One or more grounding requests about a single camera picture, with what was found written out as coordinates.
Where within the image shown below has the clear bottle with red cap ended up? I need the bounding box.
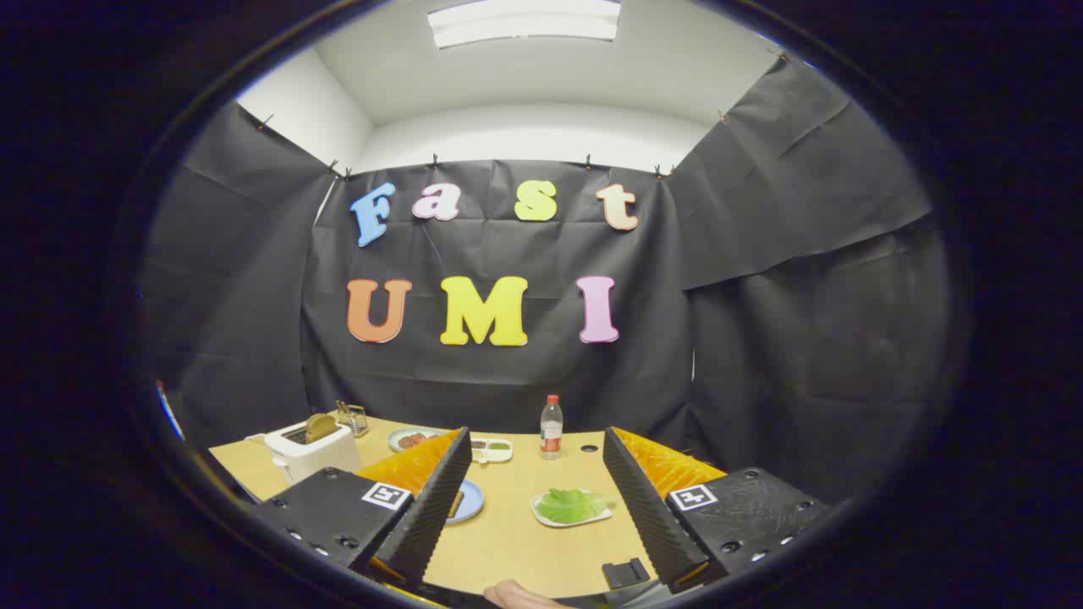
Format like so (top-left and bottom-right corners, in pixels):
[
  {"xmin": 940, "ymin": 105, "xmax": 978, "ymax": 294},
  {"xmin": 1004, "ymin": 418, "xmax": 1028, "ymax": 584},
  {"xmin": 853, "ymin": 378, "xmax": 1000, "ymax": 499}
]
[{"xmin": 540, "ymin": 394, "xmax": 564, "ymax": 461}]

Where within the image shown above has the white toaster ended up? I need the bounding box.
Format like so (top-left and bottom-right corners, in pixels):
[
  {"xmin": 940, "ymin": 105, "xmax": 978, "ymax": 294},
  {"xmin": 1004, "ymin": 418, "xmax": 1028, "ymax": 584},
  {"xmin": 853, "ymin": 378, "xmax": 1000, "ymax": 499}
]
[{"xmin": 264, "ymin": 420, "xmax": 363, "ymax": 485}]

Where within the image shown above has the blue round plate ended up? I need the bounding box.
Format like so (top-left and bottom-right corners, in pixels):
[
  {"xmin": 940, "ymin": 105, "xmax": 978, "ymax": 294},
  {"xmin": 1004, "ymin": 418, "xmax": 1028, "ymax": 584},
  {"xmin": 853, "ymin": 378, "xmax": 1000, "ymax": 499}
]
[{"xmin": 444, "ymin": 480, "xmax": 485, "ymax": 525}]

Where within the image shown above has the pale green round plate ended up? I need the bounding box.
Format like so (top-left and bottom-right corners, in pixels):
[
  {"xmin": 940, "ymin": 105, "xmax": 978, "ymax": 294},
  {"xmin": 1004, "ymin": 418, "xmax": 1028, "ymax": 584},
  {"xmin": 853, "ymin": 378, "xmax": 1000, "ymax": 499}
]
[{"xmin": 388, "ymin": 427, "xmax": 454, "ymax": 453}]

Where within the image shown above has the small white square plate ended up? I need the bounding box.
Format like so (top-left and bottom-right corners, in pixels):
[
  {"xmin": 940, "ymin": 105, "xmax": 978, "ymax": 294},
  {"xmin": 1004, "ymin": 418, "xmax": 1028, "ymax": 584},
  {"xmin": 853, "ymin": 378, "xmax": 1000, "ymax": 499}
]
[{"xmin": 531, "ymin": 489, "xmax": 616, "ymax": 529}]

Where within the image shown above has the ceiling light panel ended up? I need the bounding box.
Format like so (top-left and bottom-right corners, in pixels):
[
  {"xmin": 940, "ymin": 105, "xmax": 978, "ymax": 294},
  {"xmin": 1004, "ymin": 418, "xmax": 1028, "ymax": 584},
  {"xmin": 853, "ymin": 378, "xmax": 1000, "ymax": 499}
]
[{"xmin": 427, "ymin": 0, "xmax": 623, "ymax": 49}]

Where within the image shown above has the white and red object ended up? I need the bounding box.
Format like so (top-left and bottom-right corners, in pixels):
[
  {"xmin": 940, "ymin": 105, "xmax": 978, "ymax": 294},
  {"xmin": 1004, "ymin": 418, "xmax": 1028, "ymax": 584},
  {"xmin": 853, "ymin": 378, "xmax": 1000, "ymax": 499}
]
[{"xmin": 155, "ymin": 381, "xmax": 185, "ymax": 442}]

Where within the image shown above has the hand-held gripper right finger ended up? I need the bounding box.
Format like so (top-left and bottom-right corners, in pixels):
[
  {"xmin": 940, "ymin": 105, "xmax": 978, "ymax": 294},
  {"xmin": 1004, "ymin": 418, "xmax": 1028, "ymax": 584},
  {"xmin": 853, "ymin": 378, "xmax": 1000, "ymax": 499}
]
[{"xmin": 602, "ymin": 426, "xmax": 834, "ymax": 595}]

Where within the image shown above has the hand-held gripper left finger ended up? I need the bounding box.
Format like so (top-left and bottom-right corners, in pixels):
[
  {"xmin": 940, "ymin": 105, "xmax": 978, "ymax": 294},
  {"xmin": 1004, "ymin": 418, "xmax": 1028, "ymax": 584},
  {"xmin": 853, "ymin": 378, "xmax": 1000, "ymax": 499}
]
[{"xmin": 254, "ymin": 426, "xmax": 473, "ymax": 589}]

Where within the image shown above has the row of black cloth clips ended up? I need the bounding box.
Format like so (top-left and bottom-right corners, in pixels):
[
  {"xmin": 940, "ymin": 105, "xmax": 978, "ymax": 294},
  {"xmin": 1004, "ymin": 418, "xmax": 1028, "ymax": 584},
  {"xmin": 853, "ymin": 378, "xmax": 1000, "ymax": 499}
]
[{"xmin": 256, "ymin": 51, "xmax": 792, "ymax": 180}]

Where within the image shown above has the green lettuce leaf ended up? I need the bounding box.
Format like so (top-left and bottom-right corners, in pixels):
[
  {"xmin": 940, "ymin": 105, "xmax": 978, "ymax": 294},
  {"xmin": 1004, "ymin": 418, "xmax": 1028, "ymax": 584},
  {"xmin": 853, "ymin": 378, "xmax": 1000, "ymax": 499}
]
[{"xmin": 536, "ymin": 488, "xmax": 610, "ymax": 524}]

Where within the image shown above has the black backdrop cloth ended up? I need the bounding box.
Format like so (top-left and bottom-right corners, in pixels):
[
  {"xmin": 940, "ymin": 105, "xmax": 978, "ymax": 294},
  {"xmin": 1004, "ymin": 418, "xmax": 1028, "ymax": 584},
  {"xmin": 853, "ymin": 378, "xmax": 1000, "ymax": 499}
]
[{"xmin": 140, "ymin": 55, "xmax": 953, "ymax": 508}]

